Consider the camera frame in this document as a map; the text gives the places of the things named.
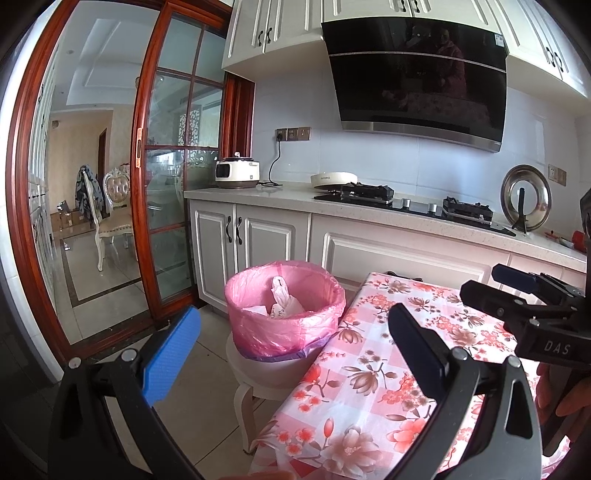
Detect person's right hand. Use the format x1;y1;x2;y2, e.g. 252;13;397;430
536;360;591;439

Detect dark jacket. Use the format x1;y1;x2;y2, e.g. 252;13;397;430
76;165;103;222

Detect black range hood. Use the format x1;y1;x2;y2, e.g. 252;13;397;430
321;17;509;154

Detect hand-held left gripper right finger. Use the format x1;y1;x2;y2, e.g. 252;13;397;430
388;302;544;480

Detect white round stool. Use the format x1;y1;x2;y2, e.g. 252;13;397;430
225;332;333;455

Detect black power cable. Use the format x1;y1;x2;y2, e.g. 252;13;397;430
259;138;284;188

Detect person's left hand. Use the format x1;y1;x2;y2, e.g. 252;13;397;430
217;470;296;480

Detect black lid stand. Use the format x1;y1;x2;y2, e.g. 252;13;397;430
512;187;532;234

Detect steel pot lid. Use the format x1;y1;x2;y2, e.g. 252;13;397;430
501;164;552;232

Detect trash bin with pink bag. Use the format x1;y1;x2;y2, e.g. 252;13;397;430
225;261;347;363

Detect white rice cooker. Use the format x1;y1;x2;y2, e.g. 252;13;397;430
215;152;262;190

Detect cardboard box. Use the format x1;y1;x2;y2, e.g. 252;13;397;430
48;203;86;232

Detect white electric pan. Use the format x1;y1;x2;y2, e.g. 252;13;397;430
309;171;358;190

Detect black gas stove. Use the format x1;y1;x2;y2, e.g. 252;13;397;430
314;182;518;237

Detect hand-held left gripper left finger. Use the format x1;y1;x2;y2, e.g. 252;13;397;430
48;305;204;480

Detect white upper cabinet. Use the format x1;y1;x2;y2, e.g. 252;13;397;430
222;0;324;81
489;0;589;97

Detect pink floral tablecloth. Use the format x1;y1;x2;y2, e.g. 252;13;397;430
249;271;568;480

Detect white dining chair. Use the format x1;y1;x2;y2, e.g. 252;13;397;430
83;167;133;273

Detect white plastic bag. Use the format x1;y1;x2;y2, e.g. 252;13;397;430
270;276;305;319

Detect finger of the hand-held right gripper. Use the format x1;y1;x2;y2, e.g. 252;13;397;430
491;264;583;302
460;279;579;334

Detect white lower kitchen cabinets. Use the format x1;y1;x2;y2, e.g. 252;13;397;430
185;185;587;315

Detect wooden glass sliding door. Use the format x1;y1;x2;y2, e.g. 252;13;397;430
131;0;256;324

